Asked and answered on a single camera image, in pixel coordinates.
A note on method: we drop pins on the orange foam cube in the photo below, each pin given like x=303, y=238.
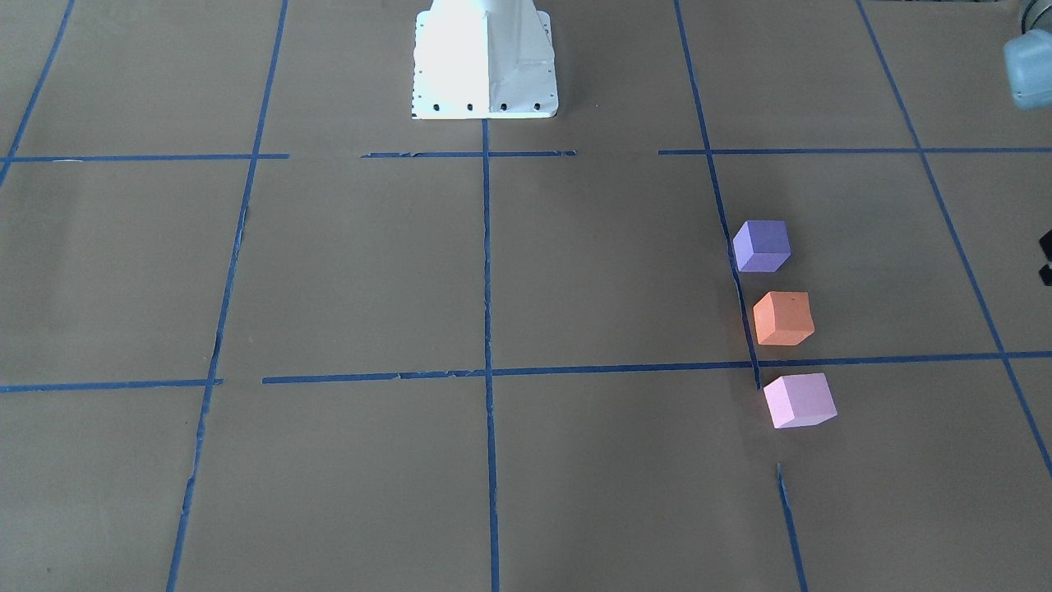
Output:
x=783, y=318

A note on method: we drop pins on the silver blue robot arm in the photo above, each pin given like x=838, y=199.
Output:
x=1027, y=58

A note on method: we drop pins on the purple foam cube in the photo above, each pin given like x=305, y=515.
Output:
x=761, y=246

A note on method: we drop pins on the pink foam cube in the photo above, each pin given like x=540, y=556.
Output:
x=800, y=400

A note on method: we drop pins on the white pedestal column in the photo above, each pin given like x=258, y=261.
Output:
x=483, y=60

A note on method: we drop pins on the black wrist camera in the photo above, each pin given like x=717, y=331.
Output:
x=1045, y=272

